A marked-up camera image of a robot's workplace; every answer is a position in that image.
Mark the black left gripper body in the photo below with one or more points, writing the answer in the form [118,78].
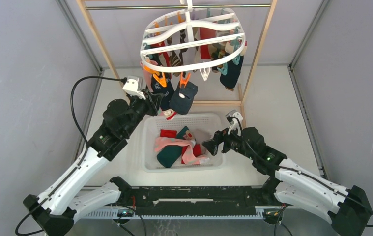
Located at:
[146,106]

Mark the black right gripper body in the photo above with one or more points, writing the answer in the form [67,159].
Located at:
[232,141]

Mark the navy sock white lettering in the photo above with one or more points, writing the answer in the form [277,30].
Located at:
[167,92]

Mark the pink patterned sock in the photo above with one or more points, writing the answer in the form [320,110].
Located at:
[147,75]
[187,156]

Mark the navy blue sock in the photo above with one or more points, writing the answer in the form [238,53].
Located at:
[183,97]

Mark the red and beige sock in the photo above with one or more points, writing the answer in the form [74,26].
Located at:
[168,133]

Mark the dark teal sock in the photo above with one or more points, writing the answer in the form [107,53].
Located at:
[169,154]

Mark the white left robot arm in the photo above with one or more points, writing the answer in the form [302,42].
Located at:
[58,208]

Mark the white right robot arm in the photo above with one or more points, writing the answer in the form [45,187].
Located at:
[347,210]

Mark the white round clip hanger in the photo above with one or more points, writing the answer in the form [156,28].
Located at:
[194,27]

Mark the white plastic basket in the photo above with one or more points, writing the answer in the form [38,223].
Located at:
[201,128]

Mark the navy sock striped cuff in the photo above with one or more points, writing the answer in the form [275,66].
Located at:
[229,81]

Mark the metal hanging rod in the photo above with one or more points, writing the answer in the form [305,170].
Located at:
[94,8]

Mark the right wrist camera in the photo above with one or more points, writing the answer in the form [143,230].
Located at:
[235,119]

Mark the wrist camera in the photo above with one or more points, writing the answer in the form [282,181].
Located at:
[134,86]
[235,119]

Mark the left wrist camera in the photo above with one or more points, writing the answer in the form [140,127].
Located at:
[134,86]

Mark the wooden hanging rack frame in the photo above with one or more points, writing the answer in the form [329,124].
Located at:
[108,58]

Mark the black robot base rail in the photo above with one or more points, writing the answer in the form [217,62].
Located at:
[195,201]

